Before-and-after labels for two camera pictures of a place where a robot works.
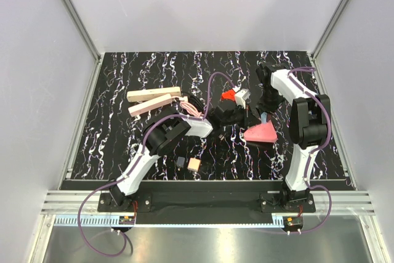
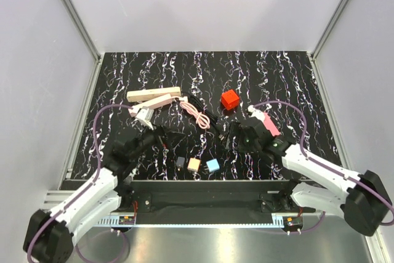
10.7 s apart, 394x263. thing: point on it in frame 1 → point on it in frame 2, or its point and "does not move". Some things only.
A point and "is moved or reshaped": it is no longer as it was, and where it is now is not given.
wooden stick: x=151 y=94 does not move
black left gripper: x=248 y=118 → x=159 y=133
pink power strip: x=150 y=105 does not move
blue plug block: x=263 y=117 is moved or reshaped
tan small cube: x=194 y=164 does not move
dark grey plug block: x=180 y=161 does not move
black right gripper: x=261 y=106 → x=235 y=129
